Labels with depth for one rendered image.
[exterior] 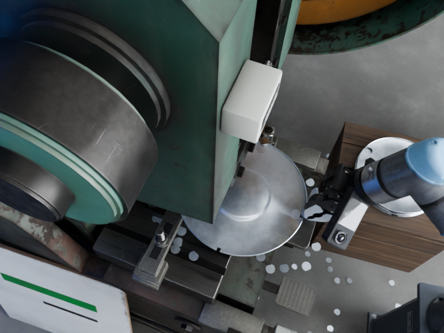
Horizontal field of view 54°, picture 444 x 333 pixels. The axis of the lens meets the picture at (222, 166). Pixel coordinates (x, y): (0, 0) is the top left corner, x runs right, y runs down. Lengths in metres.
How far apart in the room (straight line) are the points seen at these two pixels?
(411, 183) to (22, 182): 0.57
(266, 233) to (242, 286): 0.16
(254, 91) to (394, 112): 1.84
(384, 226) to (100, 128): 1.28
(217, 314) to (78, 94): 0.78
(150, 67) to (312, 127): 1.71
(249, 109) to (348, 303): 1.43
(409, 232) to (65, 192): 1.30
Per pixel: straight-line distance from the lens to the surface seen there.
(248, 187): 0.99
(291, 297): 1.57
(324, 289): 1.77
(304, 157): 1.22
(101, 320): 1.41
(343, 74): 2.31
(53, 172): 0.37
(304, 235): 0.97
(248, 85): 0.43
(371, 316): 1.78
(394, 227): 1.54
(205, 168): 0.50
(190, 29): 0.34
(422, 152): 0.72
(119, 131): 0.35
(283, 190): 1.00
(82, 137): 0.33
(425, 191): 0.75
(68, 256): 1.11
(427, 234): 1.57
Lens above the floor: 1.67
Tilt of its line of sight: 61 degrees down
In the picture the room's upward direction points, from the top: 4 degrees clockwise
